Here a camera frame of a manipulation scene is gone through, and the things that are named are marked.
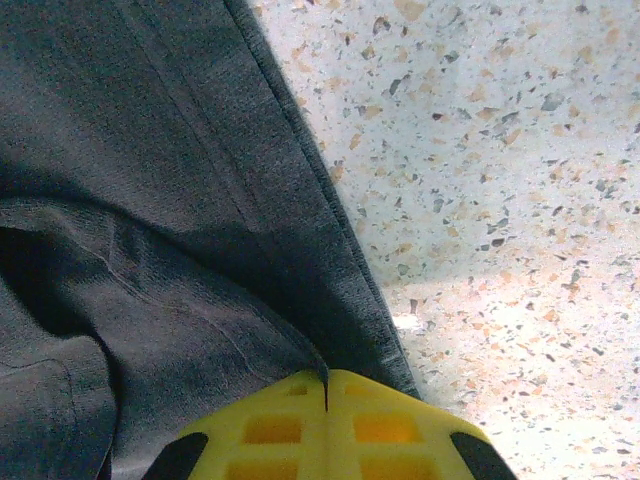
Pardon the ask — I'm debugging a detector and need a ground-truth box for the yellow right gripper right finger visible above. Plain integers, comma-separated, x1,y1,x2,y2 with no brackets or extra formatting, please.
324,368,519,480

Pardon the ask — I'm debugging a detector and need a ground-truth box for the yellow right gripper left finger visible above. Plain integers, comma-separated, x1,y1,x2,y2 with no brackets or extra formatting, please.
143,369,329,480

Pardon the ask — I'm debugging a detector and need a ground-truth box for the dark grey t-shirt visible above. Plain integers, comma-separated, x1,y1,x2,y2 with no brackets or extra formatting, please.
0,0,422,480

